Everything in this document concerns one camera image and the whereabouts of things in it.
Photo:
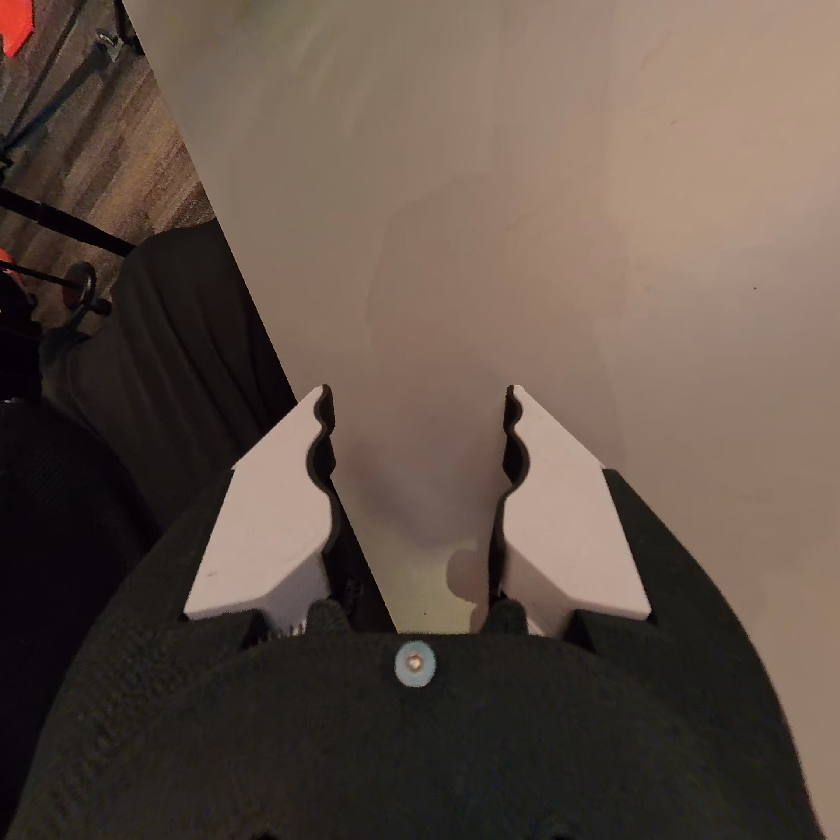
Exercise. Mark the black tripod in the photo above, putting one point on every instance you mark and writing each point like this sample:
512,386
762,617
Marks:
59,220

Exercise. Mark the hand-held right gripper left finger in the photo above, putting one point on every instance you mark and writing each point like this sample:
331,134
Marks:
262,538

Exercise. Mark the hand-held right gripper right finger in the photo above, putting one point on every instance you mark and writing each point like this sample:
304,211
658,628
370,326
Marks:
564,538

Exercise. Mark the orange traffic cone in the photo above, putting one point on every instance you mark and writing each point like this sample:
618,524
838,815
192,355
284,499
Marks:
14,26

